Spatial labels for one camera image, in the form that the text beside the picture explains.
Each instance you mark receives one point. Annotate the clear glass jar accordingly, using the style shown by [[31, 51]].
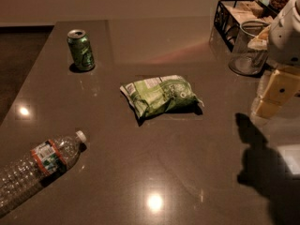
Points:
[[245, 60]]

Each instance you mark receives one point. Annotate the black wire basket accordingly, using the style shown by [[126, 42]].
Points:
[[231, 13]]

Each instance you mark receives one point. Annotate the white paper sheet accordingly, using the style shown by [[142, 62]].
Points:
[[291, 157]]

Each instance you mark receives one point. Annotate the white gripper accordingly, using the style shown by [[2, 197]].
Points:
[[285, 42]]

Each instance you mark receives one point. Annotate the green snack bag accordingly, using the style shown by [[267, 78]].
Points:
[[154, 96]]

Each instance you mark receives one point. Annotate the green soda can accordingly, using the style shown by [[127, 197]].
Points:
[[80, 49]]

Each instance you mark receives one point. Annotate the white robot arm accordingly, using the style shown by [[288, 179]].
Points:
[[292, 7]]

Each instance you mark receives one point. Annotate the clear plastic water bottle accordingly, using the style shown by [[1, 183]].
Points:
[[22, 179]]

